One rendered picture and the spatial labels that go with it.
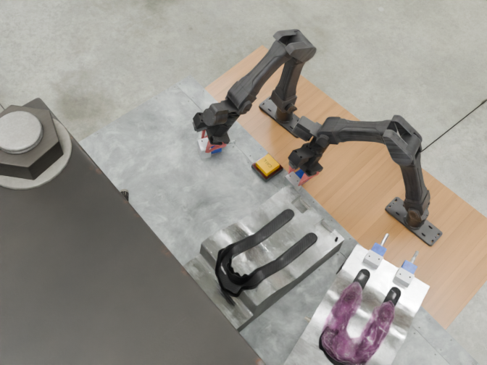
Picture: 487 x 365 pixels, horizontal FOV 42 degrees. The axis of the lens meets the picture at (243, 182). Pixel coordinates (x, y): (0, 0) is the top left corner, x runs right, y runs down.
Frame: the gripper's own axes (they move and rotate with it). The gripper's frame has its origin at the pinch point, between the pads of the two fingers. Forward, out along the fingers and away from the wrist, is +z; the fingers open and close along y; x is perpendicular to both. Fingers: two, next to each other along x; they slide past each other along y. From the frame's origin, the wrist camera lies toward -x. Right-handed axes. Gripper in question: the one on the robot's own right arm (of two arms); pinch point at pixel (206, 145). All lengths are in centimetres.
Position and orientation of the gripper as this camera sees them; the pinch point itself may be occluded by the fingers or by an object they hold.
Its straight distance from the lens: 222.2
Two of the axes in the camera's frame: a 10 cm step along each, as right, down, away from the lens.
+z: -5.1, 5.5, 6.6
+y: 3.0, 8.3, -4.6
